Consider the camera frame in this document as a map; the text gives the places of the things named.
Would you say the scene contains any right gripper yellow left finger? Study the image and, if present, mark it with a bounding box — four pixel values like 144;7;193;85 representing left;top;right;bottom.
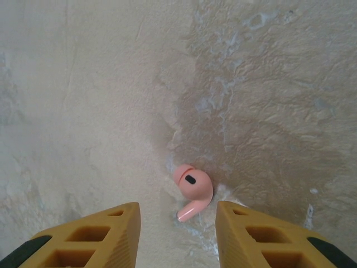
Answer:
0;202;141;268

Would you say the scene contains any pink wireless earbud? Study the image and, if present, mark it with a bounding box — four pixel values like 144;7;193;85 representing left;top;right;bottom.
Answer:
172;164;215;223

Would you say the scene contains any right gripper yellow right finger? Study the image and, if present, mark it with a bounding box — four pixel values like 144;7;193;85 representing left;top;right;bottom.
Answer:
216;200;357;268

